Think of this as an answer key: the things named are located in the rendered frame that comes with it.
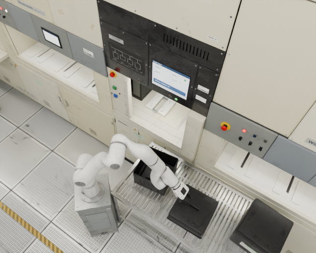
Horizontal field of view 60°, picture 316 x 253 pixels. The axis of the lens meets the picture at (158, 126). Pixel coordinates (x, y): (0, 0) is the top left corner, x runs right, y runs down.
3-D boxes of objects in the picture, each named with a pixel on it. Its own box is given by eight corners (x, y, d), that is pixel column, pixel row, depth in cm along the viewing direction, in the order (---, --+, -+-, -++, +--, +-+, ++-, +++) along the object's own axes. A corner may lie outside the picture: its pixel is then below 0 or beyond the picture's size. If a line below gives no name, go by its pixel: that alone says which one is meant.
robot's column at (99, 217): (90, 237, 272) (74, 211, 211) (89, 210, 288) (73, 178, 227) (118, 232, 277) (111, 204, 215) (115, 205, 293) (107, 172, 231)
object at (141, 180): (148, 155, 242) (148, 145, 228) (177, 168, 236) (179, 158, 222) (133, 182, 227) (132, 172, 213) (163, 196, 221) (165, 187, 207)
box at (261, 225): (227, 239, 203) (237, 229, 183) (246, 209, 217) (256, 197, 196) (263, 265, 193) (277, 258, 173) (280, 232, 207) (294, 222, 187)
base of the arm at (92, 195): (80, 204, 214) (75, 195, 199) (79, 182, 225) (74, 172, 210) (105, 200, 217) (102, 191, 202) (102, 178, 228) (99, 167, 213)
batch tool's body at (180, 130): (117, 159, 325) (90, 1, 167) (161, 108, 373) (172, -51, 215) (181, 200, 298) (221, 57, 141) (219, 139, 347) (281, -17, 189)
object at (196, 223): (166, 218, 210) (167, 212, 200) (184, 187, 226) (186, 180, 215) (201, 239, 202) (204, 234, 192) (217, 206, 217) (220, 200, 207)
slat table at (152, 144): (117, 222, 282) (110, 193, 221) (150, 177, 313) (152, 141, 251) (234, 305, 243) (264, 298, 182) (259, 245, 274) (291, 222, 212)
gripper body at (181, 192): (175, 190, 190) (184, 201, 194) (182, 178, 195) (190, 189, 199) (168, 190, 196) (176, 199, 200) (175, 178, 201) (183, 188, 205)
